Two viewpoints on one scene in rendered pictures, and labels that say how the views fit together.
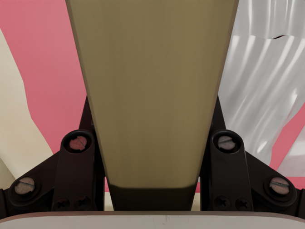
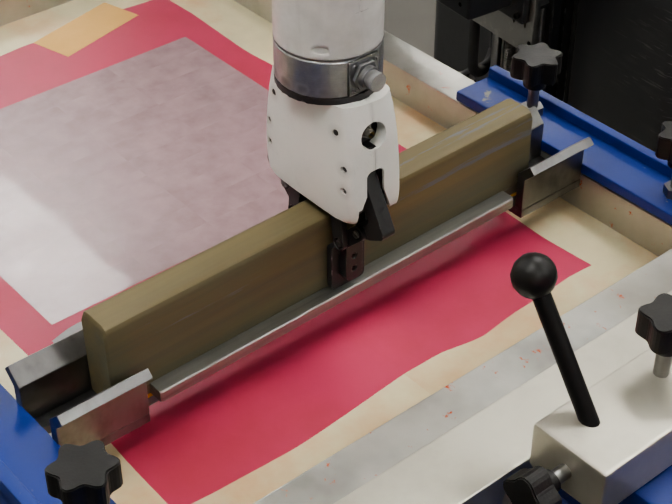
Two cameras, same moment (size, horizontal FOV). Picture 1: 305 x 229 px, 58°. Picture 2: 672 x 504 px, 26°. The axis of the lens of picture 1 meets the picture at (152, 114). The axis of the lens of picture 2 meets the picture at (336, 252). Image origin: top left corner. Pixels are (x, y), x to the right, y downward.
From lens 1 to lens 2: 100 cm
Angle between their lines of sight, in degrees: 38
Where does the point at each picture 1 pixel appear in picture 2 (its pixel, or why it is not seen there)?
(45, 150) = (525, 312)
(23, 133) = (513, 333)
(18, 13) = (379, 371)
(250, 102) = not seen: hidden behind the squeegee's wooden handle
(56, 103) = (446, 329)
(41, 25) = (376, 359)
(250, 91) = not seen: hidden behind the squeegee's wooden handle
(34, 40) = (393, 358)
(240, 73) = not seen: hidden behind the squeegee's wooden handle
